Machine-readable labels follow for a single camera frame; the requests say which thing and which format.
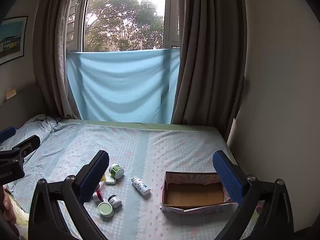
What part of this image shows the white pill bottle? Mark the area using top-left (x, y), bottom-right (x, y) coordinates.
top-left (131, 176), bottom-right (152, 196)

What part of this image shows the light blue hanging cloth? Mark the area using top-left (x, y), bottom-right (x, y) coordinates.
top-left (65, 49), bottom-right (180, 124)

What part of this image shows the framed wall poster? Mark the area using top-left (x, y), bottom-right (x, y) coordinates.
top-left (0, 16), bottom-right (28, 65)

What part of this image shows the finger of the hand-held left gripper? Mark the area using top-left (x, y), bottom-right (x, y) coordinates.
top-left (0, 135), bottom-right (41, 161)
top-left (0, 126), bottom-right (17, 143)

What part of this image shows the white jar with green lid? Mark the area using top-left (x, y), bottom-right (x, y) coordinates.
top-left (109, 163), bottom-right (125, 179)

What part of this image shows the small white jar black lid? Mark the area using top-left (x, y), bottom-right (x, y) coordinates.
top-left (107, 195), bottom-right (122, 208)

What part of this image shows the window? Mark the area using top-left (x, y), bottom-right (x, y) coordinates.
top-left (66, 0), bottom-right (180, 53)

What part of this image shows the cardboard box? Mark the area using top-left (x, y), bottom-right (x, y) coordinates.
top-left (160, 171), bottom-right (239, 213)

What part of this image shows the tree outside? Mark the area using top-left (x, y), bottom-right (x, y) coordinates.
top-left (84, 0), bottom-right (165, 52)

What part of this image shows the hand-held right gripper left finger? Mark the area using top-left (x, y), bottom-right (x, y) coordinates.
top-left (28, 150), bottom-right (110, 240)

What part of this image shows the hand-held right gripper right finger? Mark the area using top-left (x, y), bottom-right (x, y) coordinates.
top-left (212, 151), bottom-right (294, 240)

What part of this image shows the person's left hand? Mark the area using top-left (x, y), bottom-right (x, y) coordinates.
top-left (0, 184), bottom-right (17, 230)

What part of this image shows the bed with floral sheet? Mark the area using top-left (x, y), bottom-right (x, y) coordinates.
top-left (0, 119), bottom-right (262, 240)

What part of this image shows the crumpled light blue blanket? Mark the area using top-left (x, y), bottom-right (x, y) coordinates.
top-left (0, 114), bottom-right (64, 155)

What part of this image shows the silver and red cream jar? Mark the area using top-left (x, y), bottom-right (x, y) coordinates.
top-left (92, 183), bottom-right (104, 203)

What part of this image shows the pale green lidded jar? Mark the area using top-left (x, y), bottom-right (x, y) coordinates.
top-left (97, 202), bottom-right (115, 217)

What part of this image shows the pale yellow cloth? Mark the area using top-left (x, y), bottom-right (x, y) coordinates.
top-left (9, 192), bottom-right (33, 233)

